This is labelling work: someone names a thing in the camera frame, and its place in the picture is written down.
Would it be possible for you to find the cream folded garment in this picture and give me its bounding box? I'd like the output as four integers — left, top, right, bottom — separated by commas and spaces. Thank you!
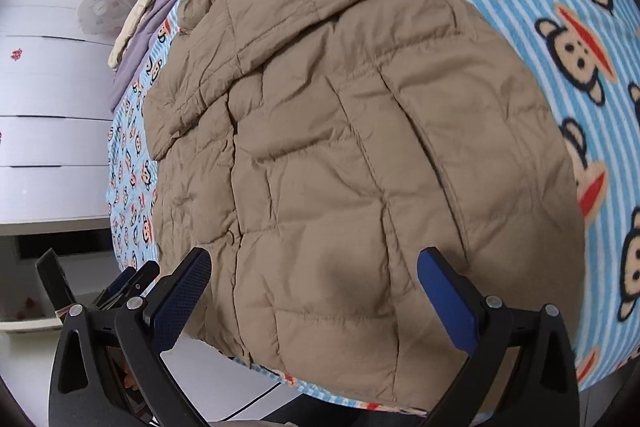
107, 0, 156, 70

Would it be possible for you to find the white round cushion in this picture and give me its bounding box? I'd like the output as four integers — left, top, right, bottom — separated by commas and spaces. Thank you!
76, 0, 137, 38

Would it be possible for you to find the khaki puffer jacket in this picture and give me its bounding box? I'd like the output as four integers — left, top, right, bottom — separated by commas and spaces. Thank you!
142, 0, 585, 411

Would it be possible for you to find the white drawer cabinet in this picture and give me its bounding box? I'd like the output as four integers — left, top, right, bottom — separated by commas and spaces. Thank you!
1, 5, 113, 235

